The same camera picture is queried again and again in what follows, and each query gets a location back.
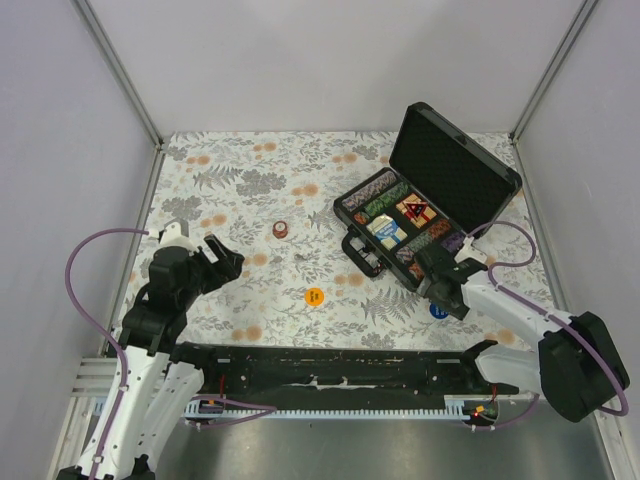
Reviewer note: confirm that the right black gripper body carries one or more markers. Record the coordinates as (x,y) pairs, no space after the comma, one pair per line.
(454,309)

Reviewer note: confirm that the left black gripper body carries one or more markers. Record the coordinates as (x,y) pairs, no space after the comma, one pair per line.
(208,275)

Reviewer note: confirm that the blue small blind button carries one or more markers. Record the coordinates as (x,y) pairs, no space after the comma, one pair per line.
(437,312)

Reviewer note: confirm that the red playing card deck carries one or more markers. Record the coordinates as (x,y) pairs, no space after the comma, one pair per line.
(428,214)

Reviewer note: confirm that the triangular all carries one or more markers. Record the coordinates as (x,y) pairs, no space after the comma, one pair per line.
(414,210)

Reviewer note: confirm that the blue playing card deck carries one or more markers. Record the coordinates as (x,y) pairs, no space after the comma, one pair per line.
(386,230)

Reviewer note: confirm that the yellow big blind button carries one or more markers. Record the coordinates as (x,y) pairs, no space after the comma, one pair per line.
(314,297)

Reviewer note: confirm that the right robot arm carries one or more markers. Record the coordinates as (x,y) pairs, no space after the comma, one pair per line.
(572,361)

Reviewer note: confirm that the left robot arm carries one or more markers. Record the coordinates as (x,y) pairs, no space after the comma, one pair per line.
(156,377)

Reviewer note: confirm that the purple chip row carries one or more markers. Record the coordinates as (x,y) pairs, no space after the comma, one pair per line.
(454,242)

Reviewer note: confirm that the green blue chip row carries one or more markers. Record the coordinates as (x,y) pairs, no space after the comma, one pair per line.
(407,252)

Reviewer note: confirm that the red poker chip stack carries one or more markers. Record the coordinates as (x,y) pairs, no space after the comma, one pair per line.
(280,229)

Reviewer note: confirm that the black poker chip case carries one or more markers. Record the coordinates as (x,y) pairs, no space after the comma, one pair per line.
(461,180)

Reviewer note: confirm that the orange chip short stack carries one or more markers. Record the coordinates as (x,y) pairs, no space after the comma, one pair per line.
(361,218)

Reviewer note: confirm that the blue orange chip row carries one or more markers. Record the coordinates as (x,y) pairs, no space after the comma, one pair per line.
(376,186)

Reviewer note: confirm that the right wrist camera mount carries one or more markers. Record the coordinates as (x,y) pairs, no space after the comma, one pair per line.
(469,251)

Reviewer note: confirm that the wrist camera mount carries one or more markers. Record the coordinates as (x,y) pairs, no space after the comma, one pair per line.
(469,251)
(174,234)

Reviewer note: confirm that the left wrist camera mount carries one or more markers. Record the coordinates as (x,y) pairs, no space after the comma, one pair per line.
(174,234)

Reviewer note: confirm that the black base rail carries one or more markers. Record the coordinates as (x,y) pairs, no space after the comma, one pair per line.
(293,376)

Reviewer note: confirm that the white cable duct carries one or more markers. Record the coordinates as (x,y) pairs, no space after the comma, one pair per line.
(204,410)

